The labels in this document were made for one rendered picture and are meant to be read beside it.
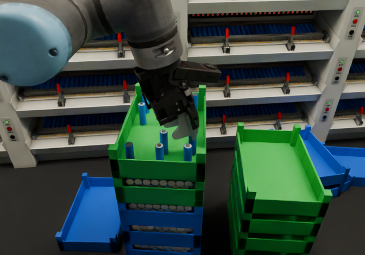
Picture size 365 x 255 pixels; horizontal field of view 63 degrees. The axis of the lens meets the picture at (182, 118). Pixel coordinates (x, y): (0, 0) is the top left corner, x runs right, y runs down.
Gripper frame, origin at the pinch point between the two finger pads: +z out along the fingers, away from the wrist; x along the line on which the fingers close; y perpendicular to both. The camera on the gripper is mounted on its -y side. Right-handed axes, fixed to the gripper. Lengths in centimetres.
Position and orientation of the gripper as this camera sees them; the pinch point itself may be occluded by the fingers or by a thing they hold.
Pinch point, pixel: (193, 131)
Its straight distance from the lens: 67.5
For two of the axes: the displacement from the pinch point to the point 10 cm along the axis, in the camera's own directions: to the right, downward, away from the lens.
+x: 4.4, 4.9, -7.5
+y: -8.7, 4.5, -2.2
